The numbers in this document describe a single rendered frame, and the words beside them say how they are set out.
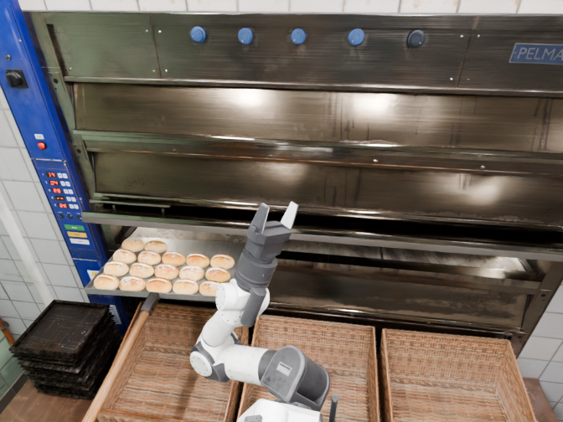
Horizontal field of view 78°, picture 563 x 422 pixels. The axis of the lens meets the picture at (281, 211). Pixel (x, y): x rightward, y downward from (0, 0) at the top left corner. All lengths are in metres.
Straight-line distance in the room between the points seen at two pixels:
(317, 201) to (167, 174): 0.60
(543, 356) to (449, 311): 0.53
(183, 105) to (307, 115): 0.43
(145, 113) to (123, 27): 0.27
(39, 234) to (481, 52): 1.90
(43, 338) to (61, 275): 0.36
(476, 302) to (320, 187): 0.86
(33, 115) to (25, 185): 0.37
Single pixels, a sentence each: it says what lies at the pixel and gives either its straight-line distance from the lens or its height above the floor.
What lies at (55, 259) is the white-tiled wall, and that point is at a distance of 2.04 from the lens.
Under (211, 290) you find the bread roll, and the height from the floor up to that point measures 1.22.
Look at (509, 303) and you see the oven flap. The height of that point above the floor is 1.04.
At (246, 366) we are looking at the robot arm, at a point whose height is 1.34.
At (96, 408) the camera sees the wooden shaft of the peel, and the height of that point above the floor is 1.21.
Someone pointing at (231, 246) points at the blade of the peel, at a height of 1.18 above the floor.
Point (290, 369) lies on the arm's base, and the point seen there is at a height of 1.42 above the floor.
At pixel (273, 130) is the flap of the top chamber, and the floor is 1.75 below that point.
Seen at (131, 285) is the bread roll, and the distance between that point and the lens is 1.46.
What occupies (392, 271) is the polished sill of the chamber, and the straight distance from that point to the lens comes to 1.55.
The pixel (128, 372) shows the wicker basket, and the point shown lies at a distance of 1.96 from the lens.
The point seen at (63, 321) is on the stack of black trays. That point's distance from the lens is 1.92.
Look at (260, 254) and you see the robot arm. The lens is 0.78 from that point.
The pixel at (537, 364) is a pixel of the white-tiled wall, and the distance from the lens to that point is 2.15.
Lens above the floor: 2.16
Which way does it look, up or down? 32 degrees down
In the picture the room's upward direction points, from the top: straight up
